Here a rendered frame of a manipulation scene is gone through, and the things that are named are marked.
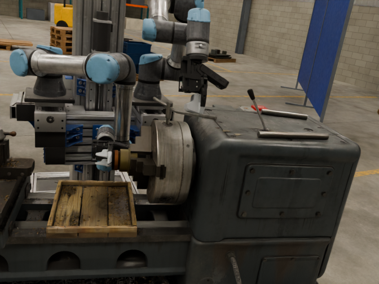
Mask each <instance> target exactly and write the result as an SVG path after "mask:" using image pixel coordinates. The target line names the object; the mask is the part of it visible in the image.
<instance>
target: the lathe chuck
mask: <svg viewBox="0 0 379 284"><path fill-rule="evenodd" d="M165 122H166V121H161V120H153V121H152V154H150V155H146V158H152V159H153V160H154V162H155V164H156V166H157V167H161V165H164V167H165V177H163V179H160V178H159V177H156V176H149V180H148V186H147V199H148V202H149V203H175V202H176V201H177V199H178V196H179V192H180V186H181V182H182V172H183V139H182V132H181V129H180V125H179V123H178V122H177V121H170V123H171V124H172V125H171V126H165V125H164V124H163V123H165ZM162 197H169V200H167V201H162V200H160V199H161V198H162Z"/></svg>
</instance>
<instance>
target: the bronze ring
mask: <svg viewBox="0 0 379 284"><path fill-rule="evenodd" d="M137 157H138V154H137V153H131V151H130V148H128V149H120V151H118V150H112V170H115V171H117V170H119V172H127V173H129V172H130V160H131V158H137Z"/></svg>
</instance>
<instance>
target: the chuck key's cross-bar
mask: <svg viewBox="0 0 379 284"><path fill-rule="evenodd" d="M153 100H154V101H156V102H158V103H160V104H161V105H163V106H165V107H166V106H167V104H166V103H165V102H163V101H161V100H159V99H158V98H156V97H153ZM170 110H172V111H173V112H175V113H178V114H184V115H188V116H194V117H201V118H208V119H214V120H216V119H217V116H211V115H207V114H200V113H192V112H185V111H181V110H176V109H175V108H173V107H170Z"/></svg>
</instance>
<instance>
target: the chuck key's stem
mask: <svg viewBox="0 0 379 284"><path fill-rule="evenodd" d="M170 107H173V102H172V101H167V106H166V114H165V118H166V123H165V124H166V125H169V123H170V119H171V115H172V110H170Z"/></svg>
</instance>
